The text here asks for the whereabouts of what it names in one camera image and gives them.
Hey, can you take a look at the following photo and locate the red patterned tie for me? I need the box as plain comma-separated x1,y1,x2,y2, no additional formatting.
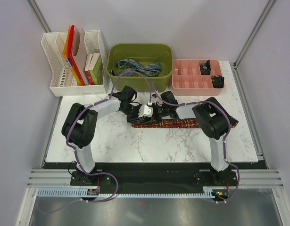
132,115,240,129

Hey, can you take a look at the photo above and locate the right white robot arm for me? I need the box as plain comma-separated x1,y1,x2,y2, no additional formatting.
155,91,232,186

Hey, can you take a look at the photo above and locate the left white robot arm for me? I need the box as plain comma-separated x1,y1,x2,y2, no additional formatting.
61,86,140,185

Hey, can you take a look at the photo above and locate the pink divided organizer tray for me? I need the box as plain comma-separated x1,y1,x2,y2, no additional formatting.
172,59,225,96

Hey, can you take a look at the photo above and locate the blue patterned tie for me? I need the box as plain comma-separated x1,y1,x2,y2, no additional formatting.
110,58,162,77

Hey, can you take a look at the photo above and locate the green treehouse book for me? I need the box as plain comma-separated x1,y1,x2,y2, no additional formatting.
91,55,104,85

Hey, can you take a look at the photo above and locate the rolled dark tie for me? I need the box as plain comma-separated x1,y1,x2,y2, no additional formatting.
211,75,224,89
199,60,211,75

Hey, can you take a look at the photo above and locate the red white book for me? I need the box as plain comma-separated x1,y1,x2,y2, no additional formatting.
84,53,100,85

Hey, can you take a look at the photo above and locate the beige folder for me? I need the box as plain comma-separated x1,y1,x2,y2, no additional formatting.
73,28,89,85

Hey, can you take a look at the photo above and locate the white plastic file rack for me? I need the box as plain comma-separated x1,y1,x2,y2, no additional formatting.
41,30,109,97

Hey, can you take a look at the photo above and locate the orange red folder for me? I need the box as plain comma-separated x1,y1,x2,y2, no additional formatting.
62,25,85,86

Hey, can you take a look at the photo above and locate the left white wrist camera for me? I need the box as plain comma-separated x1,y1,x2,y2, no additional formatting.
139,105,153,117

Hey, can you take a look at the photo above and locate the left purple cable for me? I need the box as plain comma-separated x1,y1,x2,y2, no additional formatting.
66,70,152,176

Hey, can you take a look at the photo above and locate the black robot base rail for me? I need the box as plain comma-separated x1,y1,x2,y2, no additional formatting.
70,162,238,194

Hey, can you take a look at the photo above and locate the white slotted cable duct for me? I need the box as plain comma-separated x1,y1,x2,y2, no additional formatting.
37,188,219,199

